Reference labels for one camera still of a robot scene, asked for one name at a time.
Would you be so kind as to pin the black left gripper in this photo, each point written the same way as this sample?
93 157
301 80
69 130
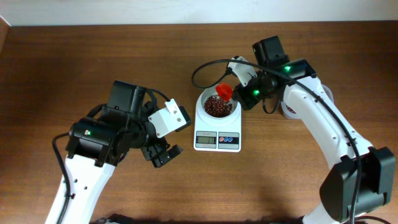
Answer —
152 154

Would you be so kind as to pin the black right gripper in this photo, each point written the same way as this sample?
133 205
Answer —
244 97

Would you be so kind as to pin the red measuring scoop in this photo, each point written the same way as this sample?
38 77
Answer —
224 91

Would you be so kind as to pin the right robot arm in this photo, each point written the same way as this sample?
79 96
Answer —
361 177

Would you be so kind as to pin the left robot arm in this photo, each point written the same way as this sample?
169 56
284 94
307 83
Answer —
97 143

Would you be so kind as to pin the white digital kitchen scale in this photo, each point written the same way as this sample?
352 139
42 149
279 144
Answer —
217 134

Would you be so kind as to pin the red adzuki beans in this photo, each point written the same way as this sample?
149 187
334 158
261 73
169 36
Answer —
290 110

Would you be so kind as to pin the clear plastic container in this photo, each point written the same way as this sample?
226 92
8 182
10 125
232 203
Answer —
289 113

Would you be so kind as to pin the white round bowl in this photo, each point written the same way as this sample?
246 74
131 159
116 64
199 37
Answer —
211 91

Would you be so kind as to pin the beans in white bowl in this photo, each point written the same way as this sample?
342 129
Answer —
217 107

